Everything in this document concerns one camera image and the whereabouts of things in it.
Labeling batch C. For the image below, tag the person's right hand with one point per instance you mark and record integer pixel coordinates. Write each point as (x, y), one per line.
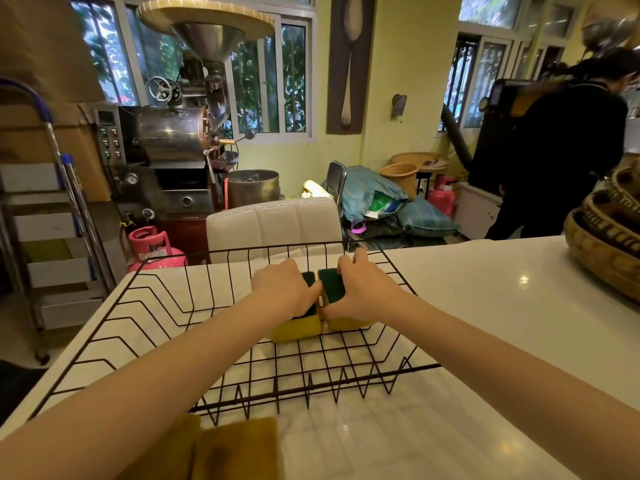
(367, 294)

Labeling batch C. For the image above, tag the person's left hand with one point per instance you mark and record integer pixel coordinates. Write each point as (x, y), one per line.
(282, 289)

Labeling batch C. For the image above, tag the person's left thumb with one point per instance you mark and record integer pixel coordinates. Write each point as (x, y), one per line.
(312, 300)

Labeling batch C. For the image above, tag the person's right thumb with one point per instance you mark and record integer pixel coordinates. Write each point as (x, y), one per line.
(334, 309)

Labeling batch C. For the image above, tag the yellow green scrub sponge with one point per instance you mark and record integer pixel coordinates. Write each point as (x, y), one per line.
(300, 328)
(332, 284)

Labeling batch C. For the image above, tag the person's right forearm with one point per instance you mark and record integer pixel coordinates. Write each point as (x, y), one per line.
(510, 374)

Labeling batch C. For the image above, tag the person's left forearm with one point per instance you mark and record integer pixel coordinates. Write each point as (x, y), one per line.
(130, 394)

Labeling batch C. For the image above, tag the white padded chair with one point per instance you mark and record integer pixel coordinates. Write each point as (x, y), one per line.
(272, 227)

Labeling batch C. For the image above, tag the steel drum pot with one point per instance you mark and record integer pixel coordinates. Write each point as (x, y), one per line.
(252, 187)

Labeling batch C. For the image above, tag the dark blue sack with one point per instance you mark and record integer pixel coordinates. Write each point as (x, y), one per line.
(425, 217)

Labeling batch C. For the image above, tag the orange plastic basket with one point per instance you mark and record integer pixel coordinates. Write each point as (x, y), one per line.
(400, 177)

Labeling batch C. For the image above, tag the red gas cylinder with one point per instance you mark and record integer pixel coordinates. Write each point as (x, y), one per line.
(441, 197)

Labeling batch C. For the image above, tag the pink gas cylinder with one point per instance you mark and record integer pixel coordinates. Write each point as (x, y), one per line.
(150, 247)

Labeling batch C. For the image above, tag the flat woven basket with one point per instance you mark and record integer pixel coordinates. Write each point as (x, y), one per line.
(417, 159)

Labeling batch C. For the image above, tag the white cabinet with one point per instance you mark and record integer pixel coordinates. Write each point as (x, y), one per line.
(475, 209)

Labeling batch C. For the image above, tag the black exhaust pipe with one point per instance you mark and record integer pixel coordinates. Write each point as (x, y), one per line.
(455, 137)

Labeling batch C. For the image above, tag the steel coffee roaster machine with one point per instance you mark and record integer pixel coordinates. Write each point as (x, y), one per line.
(170, 139)

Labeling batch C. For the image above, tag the white framed window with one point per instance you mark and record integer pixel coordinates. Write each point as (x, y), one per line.
(270, 79)

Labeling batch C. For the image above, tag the black roaster machine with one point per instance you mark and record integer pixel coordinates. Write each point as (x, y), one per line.
(492, 139)

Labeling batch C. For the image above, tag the barred window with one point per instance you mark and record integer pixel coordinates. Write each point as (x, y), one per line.
(472, 82)

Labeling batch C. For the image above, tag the metal step ladder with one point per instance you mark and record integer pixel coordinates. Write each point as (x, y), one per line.
(55, 229)

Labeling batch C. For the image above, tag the stack of woven baskets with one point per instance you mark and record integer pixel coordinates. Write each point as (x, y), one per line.
(607, 239)

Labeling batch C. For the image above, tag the round wooden tray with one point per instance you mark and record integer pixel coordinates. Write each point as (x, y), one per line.
(160, 14)

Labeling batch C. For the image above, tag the brown cardboard sheet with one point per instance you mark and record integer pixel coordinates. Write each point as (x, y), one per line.
(40, 69)

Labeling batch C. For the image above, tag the metal frame chair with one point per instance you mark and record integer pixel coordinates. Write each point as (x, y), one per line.
(336, 179)

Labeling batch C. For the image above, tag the wall lamp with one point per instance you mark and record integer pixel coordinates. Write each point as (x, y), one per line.
(398, 104)

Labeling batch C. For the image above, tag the spoon wall picture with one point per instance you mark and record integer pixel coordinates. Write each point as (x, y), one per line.
(351, 64)

